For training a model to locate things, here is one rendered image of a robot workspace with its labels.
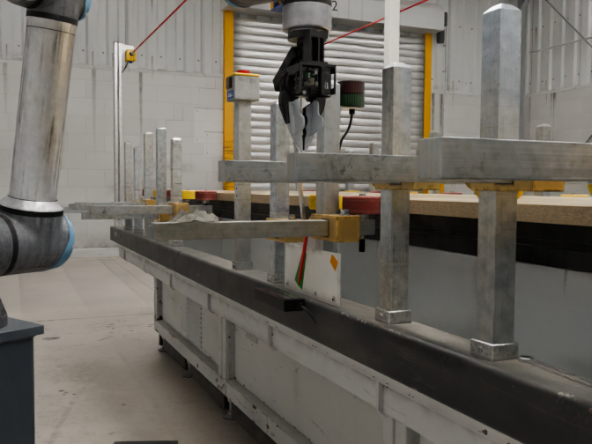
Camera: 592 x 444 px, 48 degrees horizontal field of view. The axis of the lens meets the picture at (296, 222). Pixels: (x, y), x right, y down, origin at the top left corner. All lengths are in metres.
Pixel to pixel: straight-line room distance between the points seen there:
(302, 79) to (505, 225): 0.49
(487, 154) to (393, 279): 0.62
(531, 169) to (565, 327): 0.62
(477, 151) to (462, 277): 0.82
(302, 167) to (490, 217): 0.30
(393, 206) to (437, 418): 0.34
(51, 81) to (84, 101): 7.32
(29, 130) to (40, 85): 0.11
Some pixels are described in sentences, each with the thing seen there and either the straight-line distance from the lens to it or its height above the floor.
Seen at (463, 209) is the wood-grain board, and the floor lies 0.89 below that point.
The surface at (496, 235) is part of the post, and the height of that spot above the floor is 0.86.
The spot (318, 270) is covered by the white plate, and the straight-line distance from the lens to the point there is 1.33.
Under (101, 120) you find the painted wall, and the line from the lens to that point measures 9.01.
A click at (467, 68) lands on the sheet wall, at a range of 11.33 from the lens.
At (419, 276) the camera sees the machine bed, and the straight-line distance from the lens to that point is 1.43.
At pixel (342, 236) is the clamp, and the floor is 0.83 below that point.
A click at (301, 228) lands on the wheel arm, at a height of 0.85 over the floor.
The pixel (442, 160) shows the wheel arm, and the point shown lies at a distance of 0.49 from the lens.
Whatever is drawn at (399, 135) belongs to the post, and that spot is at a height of 1.01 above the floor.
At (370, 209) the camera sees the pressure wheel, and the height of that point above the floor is 0.88.
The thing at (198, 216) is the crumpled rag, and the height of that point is 0.87.
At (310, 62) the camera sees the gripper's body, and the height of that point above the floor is 1.14.
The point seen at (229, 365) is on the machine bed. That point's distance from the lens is 2.70.
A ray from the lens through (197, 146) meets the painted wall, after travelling 9.22.
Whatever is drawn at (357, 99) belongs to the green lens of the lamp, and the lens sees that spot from 1.35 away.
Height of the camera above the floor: 0.92
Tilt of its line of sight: 3 degrees down
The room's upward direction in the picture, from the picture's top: straight up
